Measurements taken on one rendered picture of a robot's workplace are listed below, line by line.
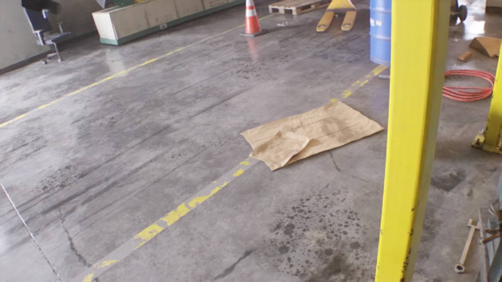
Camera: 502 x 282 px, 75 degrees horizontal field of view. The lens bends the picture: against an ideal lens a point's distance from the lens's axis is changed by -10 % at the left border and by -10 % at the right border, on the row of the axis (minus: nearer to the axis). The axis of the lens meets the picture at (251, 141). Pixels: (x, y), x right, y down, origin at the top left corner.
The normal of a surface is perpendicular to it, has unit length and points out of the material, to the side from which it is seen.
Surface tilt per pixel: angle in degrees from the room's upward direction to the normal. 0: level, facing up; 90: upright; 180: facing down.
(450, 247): 0
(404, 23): 90
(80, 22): 90
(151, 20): 90
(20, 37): 90
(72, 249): 0
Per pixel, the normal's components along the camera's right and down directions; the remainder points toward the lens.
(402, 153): -0.68, 0.45
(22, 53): 0.72, 0.26
